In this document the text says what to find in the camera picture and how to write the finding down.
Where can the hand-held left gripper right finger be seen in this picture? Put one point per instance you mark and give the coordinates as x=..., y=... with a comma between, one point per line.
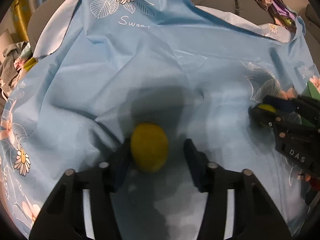
x=196, y=165

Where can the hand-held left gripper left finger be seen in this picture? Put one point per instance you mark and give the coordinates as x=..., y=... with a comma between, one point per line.
x=122, y=165

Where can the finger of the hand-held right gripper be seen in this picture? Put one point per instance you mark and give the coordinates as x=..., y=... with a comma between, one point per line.
x=262, y=117
x=283, y=105

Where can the green jujube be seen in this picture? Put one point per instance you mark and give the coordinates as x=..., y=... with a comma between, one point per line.
x=267, y=108
x=150, y=147

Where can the purple cloth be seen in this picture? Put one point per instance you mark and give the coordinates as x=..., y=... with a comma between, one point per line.
x=285, y=10

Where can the blue floral bed sheet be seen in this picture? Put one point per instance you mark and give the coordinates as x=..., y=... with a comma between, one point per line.
x=150, y=67

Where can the yellow green object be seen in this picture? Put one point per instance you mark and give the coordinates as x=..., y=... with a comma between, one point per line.
x=30, y=63

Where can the pile of crumpled clothes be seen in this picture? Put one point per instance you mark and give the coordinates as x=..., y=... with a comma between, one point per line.
x=11, y=65

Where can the yellow patterned curtain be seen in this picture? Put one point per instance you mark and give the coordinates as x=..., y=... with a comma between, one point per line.
x=21, y=12

